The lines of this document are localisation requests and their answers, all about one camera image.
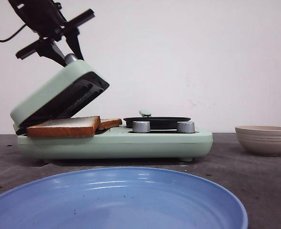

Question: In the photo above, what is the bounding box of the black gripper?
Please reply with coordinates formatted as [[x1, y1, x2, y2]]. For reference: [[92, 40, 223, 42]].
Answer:
[[9, 0, 95, 67]]

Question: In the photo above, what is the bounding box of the mint green sandwich maker lid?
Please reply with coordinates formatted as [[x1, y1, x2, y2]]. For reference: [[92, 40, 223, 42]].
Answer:
[[10, 53, 109, 135]]

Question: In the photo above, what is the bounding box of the beige ribbed bowl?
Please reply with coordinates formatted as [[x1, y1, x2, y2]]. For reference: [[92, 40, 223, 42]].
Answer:
[[235, 125, 281, 155]]

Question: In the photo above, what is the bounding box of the mint green breakfast maker base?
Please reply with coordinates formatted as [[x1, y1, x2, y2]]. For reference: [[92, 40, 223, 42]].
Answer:
[[17, 126, 213, 161]]

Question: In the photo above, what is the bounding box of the left silver knob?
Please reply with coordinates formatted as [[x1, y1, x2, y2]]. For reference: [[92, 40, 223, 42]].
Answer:
[[132, 121, 151, 133]]

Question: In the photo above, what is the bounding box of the silver knob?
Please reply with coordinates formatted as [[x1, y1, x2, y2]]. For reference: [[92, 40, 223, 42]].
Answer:
[[132, 121, 151, 133], [177, 121, 195, 134]]

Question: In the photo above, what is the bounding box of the black frying pan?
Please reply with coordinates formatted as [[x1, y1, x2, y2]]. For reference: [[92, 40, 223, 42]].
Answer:
[[123, 109, 191, 130]]

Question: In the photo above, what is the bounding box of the right silver knob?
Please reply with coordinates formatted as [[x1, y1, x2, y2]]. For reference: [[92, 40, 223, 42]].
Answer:
[[177, 121, 195, 134]]

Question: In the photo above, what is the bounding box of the blue plate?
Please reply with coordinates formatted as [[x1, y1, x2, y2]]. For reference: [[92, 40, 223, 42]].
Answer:
[[0, 167, 248, 229]]

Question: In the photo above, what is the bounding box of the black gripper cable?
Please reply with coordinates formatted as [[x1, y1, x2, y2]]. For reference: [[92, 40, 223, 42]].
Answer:
[[0, 11, 28, 43]]

